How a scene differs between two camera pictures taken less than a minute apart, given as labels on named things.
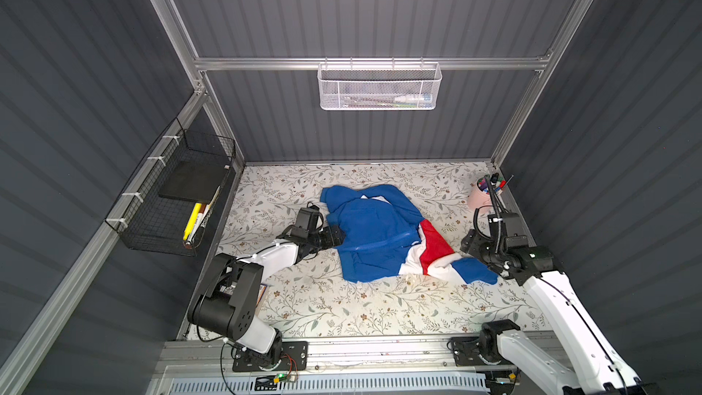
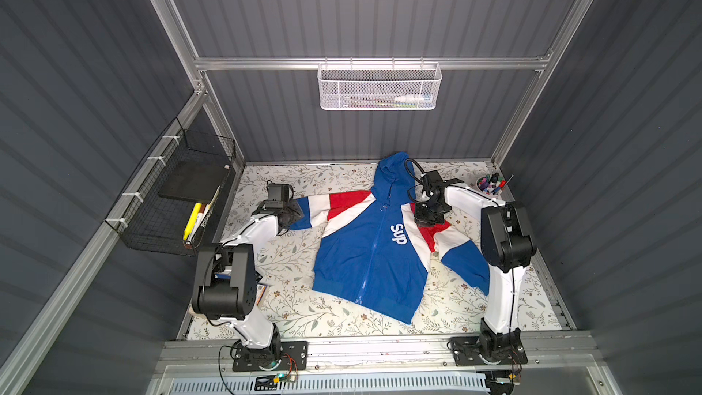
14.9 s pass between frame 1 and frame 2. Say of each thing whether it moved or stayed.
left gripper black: moved
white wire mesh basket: stayed
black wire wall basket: stayed
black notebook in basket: stayed
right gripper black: moved
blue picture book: stayed
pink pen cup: stayed
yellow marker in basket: stayed
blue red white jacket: moved
